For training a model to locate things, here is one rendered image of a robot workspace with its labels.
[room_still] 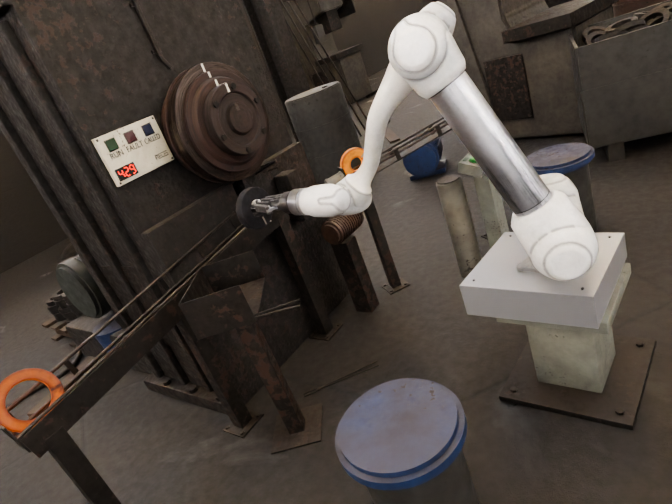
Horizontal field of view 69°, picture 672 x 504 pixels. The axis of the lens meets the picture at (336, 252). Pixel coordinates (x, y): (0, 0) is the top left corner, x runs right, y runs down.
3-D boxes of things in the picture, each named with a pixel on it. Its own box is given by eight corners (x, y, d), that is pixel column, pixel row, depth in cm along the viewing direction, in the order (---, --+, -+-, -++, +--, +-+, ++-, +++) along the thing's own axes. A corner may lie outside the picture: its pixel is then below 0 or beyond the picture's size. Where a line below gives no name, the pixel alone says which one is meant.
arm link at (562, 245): (599, 235, 132) (620, 274, 113) (544, 264, 140) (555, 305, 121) (432, -5, 117) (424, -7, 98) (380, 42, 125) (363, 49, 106)
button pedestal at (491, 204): (482, 281, 236) (452, 163, 212) (498, 256, 252) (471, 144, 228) (515, 282, 226) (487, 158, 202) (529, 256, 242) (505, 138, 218)
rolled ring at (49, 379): (15, 357, 145) (14, 359, 148) (-24, 419, 135) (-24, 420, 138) (76, 381, 152) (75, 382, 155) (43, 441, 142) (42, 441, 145)
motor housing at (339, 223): (351, 314, 251) (315, 223, 230) (372, 291, 265) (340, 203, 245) (371, 316, 242) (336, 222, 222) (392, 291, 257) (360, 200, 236)
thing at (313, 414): (268, 466, 176) (178, 304, 149) (276, 415, 200) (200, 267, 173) (321, 453, 173) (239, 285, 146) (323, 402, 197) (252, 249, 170)
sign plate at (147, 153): (116, 187, 176) (90, 140, 169) (172, 159, 193) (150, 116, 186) (120, 186, 174) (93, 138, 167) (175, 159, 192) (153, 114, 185)
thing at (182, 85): (200, 201, 193) (143, 84, 175) (274, 157, 224) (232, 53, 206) (210, 200, 189) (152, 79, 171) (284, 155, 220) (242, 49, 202)
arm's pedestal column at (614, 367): (656, 344, 165) (648, 266, 154) (633, 430, 140) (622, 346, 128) (537, 329, 192) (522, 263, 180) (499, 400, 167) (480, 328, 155)
